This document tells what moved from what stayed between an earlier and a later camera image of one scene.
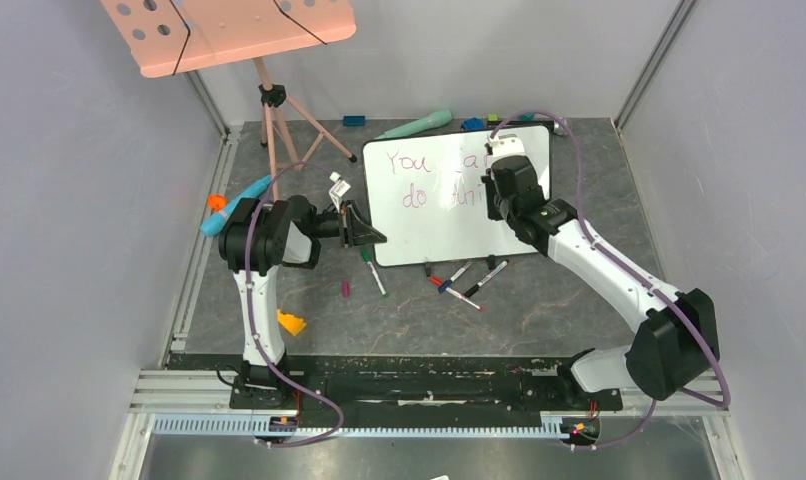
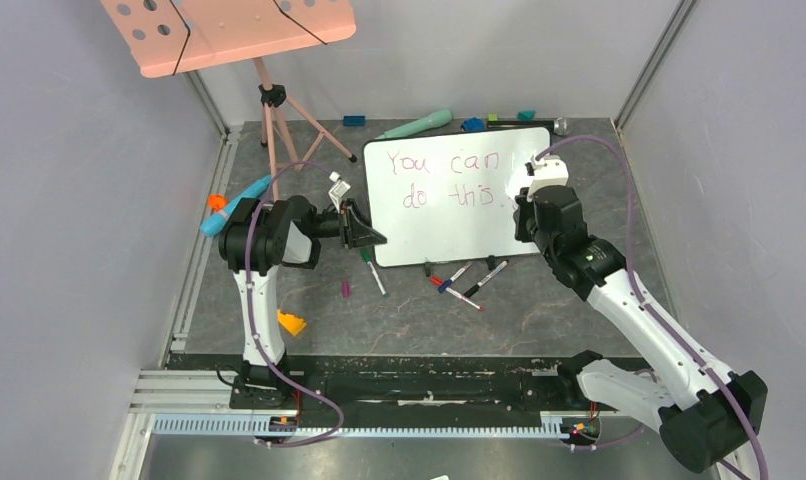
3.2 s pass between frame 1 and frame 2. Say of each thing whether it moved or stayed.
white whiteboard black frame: stayed
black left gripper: stayed
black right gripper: moved
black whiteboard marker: stayed
